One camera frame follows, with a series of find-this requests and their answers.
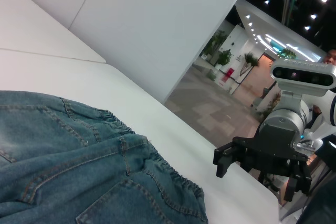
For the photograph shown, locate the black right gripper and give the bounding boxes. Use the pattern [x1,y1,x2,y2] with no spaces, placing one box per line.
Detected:
[213,123,313,202]

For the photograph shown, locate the blue denim shorts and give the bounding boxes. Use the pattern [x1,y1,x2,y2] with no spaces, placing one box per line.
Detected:
[0,90,209,224]

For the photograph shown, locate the black box with white label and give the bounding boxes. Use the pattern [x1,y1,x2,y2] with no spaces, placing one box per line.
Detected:
[314,134,336,162]

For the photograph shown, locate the red floor sign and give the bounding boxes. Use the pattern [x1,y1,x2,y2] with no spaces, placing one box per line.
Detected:
[222,68,236,83]

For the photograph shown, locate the green potted plant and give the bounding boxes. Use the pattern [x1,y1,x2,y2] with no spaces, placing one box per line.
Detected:
[204,30,228,61]
[243,52,260,74]
[216,49,235,68]
[280,48,297,60]

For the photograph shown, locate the bystander person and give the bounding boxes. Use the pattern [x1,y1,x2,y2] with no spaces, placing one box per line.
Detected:
[324,48,336,66]

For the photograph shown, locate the silver cable connector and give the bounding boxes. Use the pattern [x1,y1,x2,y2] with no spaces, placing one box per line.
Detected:
[293,141,323,153]

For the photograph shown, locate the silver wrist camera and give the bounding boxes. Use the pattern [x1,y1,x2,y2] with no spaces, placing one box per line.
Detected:
[270,58,336,105]

